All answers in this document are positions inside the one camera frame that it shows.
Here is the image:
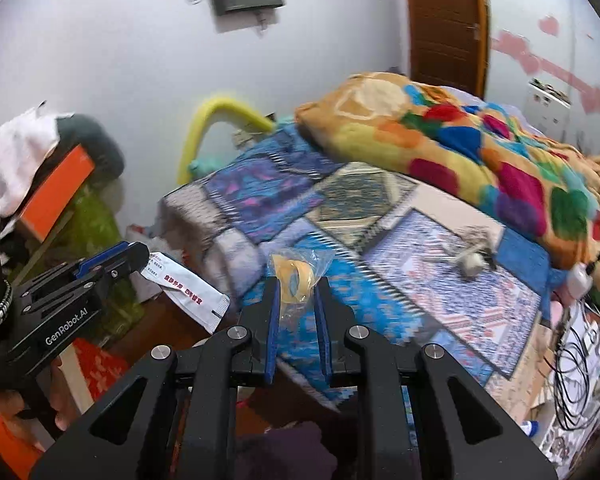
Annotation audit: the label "colourful fleece blanket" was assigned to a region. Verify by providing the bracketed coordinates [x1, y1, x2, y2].
[295, 72, 600, 306]

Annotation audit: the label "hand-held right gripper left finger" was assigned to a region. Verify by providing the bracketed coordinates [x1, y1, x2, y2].
[30, 276, 282, 480]

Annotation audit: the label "patchwork bed sheet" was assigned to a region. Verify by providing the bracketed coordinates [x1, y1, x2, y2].
[160, 125, 553, 411]

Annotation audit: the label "white wall socket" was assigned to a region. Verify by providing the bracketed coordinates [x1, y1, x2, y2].
[527, 78, 573, 131]

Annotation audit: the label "orange box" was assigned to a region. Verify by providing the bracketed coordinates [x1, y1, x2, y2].
[19, 144, 97, 241]

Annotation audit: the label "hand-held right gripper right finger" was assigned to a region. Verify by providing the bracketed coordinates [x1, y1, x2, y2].
[313, 277, 557, 480]

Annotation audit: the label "yellow foam tube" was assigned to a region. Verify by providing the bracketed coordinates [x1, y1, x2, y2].
[176, 91, 276, 186]

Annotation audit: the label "dark green cushion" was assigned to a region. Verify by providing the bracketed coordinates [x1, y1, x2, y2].
[55, 114, 127, 181]

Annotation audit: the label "grey wire bundle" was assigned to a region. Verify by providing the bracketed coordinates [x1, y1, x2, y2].
[450, 226, 497, 279]

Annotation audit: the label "white cloth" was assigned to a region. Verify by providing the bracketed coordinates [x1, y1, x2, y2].
[0, 102, 76, 218]

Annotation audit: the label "white sachet packet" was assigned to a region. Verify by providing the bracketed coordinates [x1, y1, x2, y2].
[141, 251, 231, 334]

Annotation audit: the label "black cables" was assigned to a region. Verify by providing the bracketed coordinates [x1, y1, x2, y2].
[550, 295, 600, 433]

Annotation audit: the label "pile of white papers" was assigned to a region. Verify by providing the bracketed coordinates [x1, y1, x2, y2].
[530, 300, 600, 466]

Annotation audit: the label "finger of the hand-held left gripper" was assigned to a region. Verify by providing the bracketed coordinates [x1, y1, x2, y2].
[17, 242, 151, 318]
[55, 241, 131, 281]

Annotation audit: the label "brown wooden door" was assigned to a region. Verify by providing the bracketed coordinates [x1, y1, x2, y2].
[404, 0, 491, 98]

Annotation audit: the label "orange cloth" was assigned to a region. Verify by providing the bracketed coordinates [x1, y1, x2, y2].
[0, 412, 46, 480]

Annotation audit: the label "clear bag with yellow tape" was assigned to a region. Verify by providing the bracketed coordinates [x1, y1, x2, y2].
[266, 246, 335, 323]

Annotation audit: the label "white power adaptor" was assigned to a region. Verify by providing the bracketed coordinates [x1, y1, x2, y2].
[562, 262, 593, 301]

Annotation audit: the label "person's left hand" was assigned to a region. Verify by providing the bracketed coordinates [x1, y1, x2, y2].
[47, 355, 83, 431]

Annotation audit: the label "pink wall sticker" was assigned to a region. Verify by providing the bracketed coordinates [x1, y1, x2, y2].
[490, 15, 600, 116]

